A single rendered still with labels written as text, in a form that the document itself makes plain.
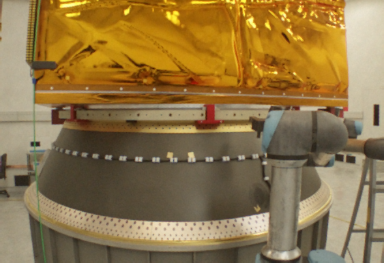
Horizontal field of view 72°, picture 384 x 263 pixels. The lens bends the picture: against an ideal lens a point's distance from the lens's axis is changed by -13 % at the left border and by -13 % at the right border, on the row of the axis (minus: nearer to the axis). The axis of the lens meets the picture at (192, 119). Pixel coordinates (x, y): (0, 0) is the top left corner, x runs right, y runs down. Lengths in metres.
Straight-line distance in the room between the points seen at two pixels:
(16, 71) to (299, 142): 6.48
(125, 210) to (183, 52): 0.76
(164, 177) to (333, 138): 0.81
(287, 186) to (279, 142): 0.12
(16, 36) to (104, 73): 5.78
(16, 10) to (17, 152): 3.07
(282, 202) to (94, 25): 1.02
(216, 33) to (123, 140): 0.70
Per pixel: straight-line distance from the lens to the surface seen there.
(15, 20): 7.14
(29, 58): 1.44
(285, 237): 0.86
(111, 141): 1.51
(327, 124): 0.80
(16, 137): 6.87
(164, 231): 1.30
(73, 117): 1.71
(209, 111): 1.41
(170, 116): 1.40
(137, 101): 1.38
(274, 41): 1.75
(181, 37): 1.44
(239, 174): 1.43
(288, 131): 0.79
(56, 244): 1.69
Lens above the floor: 1.71
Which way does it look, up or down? 2 degrees down
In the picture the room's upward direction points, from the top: straight up
